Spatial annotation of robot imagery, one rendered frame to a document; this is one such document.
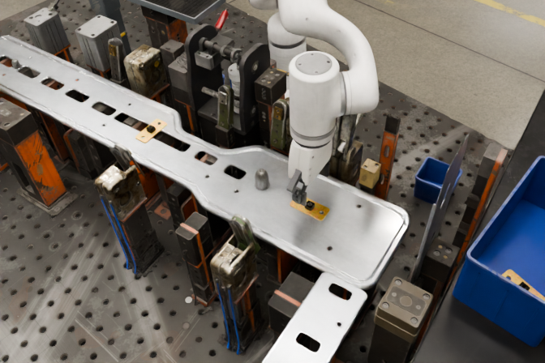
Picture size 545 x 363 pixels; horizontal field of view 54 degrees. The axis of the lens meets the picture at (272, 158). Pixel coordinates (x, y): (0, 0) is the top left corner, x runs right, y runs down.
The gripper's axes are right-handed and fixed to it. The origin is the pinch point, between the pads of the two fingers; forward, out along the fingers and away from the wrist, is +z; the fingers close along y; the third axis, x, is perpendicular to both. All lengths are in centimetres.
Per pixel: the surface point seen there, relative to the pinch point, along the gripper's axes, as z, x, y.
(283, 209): 7.3, -4.6, 3.8
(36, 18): 3, -106, -15
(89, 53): 3, -79, -11
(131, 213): 14.6, -37.6, 19.2
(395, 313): 1.0, 26.8, 16.5
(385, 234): 7.2, 17.1, -1.8
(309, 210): 7.0, 0.5, 1.2
